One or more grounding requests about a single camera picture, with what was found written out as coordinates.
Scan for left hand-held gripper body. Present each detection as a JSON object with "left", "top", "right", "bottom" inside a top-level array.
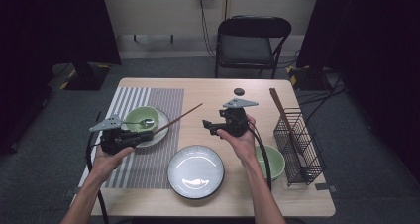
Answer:
[{"left": 88, "top": 114, "right": 134, "bottom": 156}]

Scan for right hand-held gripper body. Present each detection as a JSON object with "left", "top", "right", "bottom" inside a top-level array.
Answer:
[{"left": 222, "top": 98, "right": 260, "bottom": 138}]

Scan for metal spoon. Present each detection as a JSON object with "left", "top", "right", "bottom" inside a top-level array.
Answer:
[{"left": 122, "top": 118, "right": 156, "bottom": 126}]

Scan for green bowl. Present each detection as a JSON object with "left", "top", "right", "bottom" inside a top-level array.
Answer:
[
  {"left": 254, "top": 144, "right": 286, "bottom": 182},
  {"left": 124, "top": 105, "right": 160, "bottom": 134}
]

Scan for white plate with dark rim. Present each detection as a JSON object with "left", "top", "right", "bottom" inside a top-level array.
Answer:
[
  {"left": 166, "top": 145, "right": 226, "bottom": 200},
  {"left": 120, "top": 107, "right": 171, "bottom": 149}
]

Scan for black wire cutlery basket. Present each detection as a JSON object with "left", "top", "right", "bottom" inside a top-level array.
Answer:
[{"left": 272, "top": 107, "right": 327, "bottom": 187}]

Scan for person's left hand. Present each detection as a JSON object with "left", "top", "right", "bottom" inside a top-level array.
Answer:
[{"left": 90, "top": 145, "right": 135, "bottom": 182}]

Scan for person's right hand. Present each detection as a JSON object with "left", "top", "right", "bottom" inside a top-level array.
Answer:
[{"left": 216, "top": 114, "right": 259, "bottom": 168}]

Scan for grey striped placemat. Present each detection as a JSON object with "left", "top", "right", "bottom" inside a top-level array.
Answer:
[{"left": 78, "top": 86, "right": 185, "bottom": 189}]

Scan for grey tape strip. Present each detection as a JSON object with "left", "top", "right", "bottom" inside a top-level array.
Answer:
[
  {"left": 315, "top": 182, "right": 339, "bottom": 193},
  {"left": 63, "top": 186, "right": 83, "bottom": 197}
]

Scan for black folding chair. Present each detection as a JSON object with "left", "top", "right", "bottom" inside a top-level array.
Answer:
[{"left": 214, "top": 15, "right": 293, "bottom": 79}]

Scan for black stand base with striped tape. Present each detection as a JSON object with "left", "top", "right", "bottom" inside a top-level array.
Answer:
[
  {"left": 49, "top": 61, "right": 112, "bottom": 92},
  {"left": 286, "top": 64, "right": 331, "bottom": 91}
]

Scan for black curtain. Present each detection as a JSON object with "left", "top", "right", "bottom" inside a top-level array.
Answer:
[
  {"left": 295, "top": 0, "right": 420, "bottom": 185},
  {"left": 0, "top": 0, "right": 122, "bottom": 154}
]

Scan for left hand-held gripper black cable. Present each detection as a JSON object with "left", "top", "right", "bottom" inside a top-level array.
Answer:
[{"left": 86, "top": 131, "right": 110, "bottom": 224}]

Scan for hand-held gripper black cable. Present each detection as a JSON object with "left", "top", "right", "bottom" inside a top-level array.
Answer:
[
  {"left": 86, "top": 131, "right": 110, "bottom": 224},
  {"left": 247, "top": 126, "right": 273, "bottom": 192}
]

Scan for right hand-held gripper black cable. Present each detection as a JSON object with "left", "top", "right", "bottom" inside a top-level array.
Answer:
[{"left": 247, "top": 126, "right": 273, "bottom": 192}]

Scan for black power cable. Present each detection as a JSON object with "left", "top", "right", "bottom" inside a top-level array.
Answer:
[{"left": 197, "top": 0, "right": 217, "bottom": 59}]

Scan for black floor cables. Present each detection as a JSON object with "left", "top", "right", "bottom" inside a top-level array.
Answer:
[{"left": 296, "top": 71, "right": 348, "bottom": 121}]

